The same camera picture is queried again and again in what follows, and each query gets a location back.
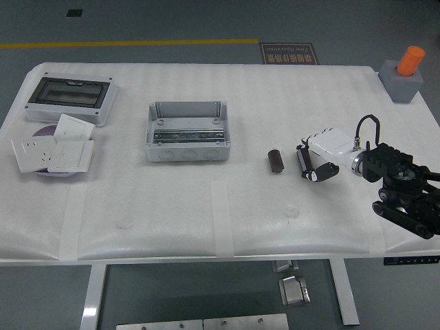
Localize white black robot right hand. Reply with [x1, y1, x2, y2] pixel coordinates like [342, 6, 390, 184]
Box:
[296, 127, 357, 182]

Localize open grey junction box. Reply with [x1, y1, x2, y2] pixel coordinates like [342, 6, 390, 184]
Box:
[144, 100, 230, 163]

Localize grey box with window lid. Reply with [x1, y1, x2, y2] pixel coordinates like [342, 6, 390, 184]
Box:
[24, 71, 120, 129]

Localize grey block holder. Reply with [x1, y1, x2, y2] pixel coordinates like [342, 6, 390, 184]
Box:
[377, 59, 425, 104]

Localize black floor sign orange text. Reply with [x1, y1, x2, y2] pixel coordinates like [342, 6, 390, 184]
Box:
[258, 42, 320, 66]

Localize orange cylinder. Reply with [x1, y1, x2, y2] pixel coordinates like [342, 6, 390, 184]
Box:
[395, 45, 426, 78]

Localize white foam mat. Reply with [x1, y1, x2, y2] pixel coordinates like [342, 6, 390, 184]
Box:
[0, 62, 440, 261]

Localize black table control panel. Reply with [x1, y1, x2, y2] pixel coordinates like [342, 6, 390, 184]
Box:
[383, 255, 439, 267]

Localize white table leg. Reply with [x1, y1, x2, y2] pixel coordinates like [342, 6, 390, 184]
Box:
[79, 263, 108, 330]
[329, 258, 360, 327]

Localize metal block with hinge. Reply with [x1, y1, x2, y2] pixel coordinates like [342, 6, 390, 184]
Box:
[278, 275, 311, 308]

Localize yellow floor tape line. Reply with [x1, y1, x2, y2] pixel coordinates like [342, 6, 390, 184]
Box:
[0, 38, 260, 50]

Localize purple plate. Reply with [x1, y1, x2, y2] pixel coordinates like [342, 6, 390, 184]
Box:
[32, 124, 94, 178]

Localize small metal bracket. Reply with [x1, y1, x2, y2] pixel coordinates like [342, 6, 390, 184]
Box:
[272, 260, 300, 274]

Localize metal mounting rail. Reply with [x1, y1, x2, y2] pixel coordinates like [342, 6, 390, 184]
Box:
[153, 129, 226, 145]

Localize grey metal base plate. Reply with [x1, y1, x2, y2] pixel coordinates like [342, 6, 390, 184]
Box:
[115, 320, 204, 330]
[203, 313, 290, 330]

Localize white wall switch panel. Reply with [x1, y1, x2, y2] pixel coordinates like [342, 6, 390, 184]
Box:
[54, 113, 96, 142]
[47, 140, 95, 173]

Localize white wall socket panel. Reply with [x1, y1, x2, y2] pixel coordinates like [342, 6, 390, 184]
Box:
[11, 137, 58, 173]

